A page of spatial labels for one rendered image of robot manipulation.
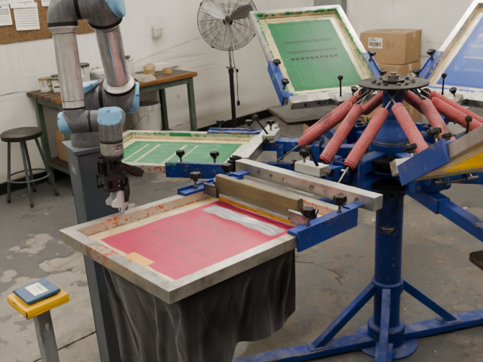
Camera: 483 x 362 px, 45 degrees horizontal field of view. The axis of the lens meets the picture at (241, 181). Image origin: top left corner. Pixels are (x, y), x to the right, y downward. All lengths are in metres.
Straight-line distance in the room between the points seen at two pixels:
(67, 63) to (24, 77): 3.66
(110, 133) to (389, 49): 4.42
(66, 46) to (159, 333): 0.96
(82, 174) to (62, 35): 0.55
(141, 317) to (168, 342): 0.12
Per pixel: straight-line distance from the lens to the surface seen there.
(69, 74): 2.03
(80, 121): 2.04
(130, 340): 2.08
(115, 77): 2.18
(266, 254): 1.72
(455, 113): 2.57
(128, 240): 1.92
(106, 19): 2.02
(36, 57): 5.72
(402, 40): 5.98
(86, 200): 2.32
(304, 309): 3.36
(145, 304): 1.85
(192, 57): 6.68
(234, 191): 2.12
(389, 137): 2.60
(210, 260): 1.74
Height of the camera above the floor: 1.79
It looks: 20 degrees down
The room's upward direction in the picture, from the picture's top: 4 degrees counter-clockwise
